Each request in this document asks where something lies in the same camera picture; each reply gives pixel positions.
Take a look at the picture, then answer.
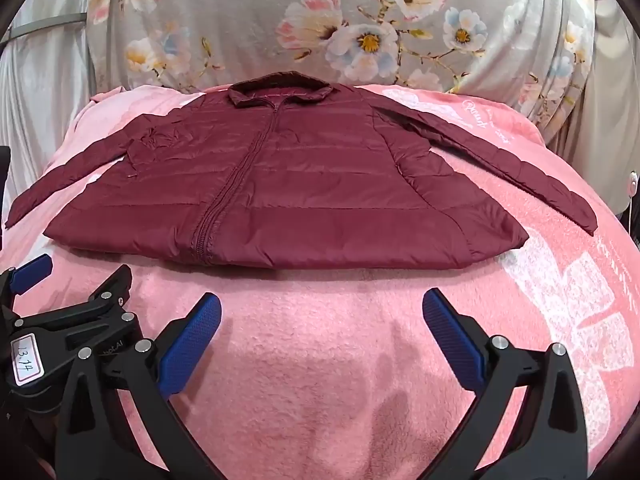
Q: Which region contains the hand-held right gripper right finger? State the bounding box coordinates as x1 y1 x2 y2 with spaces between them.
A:
422 287 588 480

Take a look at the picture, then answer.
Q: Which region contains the grey metal rod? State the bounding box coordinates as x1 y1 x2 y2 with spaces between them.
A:
0 12 88 48

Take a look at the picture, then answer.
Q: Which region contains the grey floral quilt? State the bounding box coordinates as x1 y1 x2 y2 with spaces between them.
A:
85 0 601 148

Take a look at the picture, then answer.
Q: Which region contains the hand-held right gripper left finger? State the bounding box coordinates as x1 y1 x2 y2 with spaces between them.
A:
55 292 223 480

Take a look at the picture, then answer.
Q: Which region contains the plain grey cloth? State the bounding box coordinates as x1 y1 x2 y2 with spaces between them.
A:
550 0 640 211

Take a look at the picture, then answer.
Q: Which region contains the white satin curtain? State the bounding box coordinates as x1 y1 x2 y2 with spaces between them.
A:
0 0 121 256

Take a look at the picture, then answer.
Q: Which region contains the pink fleece blanket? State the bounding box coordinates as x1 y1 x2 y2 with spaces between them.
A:
0 82 640 480

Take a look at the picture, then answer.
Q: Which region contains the white cable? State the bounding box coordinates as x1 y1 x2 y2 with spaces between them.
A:
622 170 640 226

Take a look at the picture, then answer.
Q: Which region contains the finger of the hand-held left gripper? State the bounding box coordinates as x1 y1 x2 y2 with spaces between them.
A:
0 254 54 311
10 264 139 356

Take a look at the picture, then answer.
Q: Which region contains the maroon puffer jacket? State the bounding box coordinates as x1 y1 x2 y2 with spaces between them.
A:
5 72 598 268

